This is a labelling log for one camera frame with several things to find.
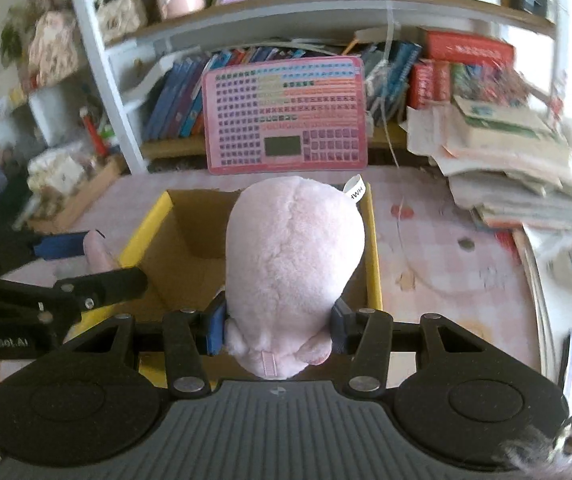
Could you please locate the stack of papers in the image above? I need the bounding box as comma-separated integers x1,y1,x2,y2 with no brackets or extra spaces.
406,95,572,231

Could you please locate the grey furry keychain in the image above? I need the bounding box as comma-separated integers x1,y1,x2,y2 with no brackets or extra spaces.
496,412,572,472

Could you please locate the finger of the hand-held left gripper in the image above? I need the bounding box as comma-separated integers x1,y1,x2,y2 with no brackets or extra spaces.
41,266,149,323
0,231,90,282

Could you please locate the white cable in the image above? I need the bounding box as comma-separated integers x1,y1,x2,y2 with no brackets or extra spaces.
356,0,467,296

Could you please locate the white pearl handbag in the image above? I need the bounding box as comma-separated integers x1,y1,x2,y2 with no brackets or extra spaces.
88,0,147,43

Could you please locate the tissue pack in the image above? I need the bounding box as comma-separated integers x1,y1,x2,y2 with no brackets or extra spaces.
26,147,89,196

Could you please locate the green plant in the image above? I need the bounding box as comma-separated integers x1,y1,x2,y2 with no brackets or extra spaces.
0,9,33,63

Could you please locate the white shelf unit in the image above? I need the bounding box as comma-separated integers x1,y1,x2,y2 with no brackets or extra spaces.
63,0,567,176

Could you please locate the pink plush pig toy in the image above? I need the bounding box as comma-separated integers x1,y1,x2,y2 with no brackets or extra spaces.
224,174,367,380

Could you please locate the row of books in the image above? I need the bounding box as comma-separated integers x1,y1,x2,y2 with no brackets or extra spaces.
143,42,424,143

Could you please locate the red book box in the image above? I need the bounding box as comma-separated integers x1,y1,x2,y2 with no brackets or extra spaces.
408,30,517,111

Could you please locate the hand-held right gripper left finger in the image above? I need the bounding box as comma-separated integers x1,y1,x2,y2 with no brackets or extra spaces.
63,292,229,396

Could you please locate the pink learning board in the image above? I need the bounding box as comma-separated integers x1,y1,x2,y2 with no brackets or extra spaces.
201,56,369,176

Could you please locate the yellow cardboard box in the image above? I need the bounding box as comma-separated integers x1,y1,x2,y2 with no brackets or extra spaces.
66,186,384,391

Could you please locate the red glue bottle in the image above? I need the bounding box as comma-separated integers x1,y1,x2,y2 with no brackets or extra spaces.
80,107,109,158

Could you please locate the floral fabric bag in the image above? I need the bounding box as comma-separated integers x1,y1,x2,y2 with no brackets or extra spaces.
28,10,79,88

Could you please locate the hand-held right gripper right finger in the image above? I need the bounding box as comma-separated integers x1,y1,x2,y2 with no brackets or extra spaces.
331,299,492,396

